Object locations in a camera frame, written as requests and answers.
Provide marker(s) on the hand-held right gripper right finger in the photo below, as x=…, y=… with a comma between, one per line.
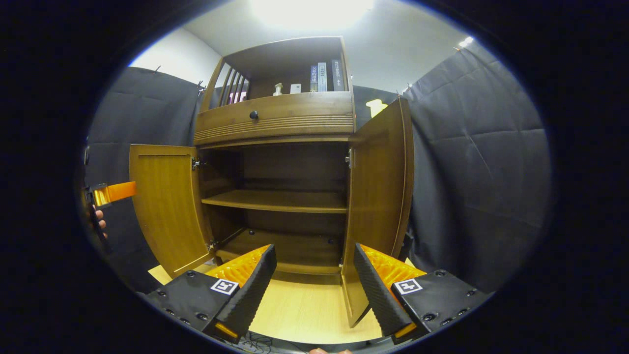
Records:
x=376, y=295

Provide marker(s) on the wooden cabinet door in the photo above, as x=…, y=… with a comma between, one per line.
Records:
x=378, y=187
x=167, y=206

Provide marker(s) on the grey book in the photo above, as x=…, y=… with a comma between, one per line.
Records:
x=322, y=77

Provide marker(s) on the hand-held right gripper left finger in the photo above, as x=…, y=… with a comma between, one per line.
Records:
x=250, y=295

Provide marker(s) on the black backdrop cloth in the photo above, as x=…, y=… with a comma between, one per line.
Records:
x=481, y=172

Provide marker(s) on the small white box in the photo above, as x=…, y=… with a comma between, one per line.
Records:
x=295, y=89

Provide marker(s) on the large ceiling light panel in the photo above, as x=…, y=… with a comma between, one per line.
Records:
x=312, y=11

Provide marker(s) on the small ceiling light panel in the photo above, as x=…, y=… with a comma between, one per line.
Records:
x=466, y=42

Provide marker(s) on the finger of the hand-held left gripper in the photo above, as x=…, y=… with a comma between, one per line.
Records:
x=118, y=191

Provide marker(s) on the black book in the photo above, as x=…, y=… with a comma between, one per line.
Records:
x=337, y=75

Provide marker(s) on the wooden ribbed drawer front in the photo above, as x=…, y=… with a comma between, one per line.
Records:
x=295, y=118

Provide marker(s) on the dark blue book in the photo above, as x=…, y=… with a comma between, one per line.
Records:
x=314, y=78

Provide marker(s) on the wooden inner cabinet shelf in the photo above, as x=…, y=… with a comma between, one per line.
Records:
x=280, y=200

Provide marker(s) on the wooden double-door shoe cabinet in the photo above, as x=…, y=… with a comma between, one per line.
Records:
x=295, y=162

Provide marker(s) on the small white bottle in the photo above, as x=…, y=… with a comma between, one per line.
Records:
x=278, y=90

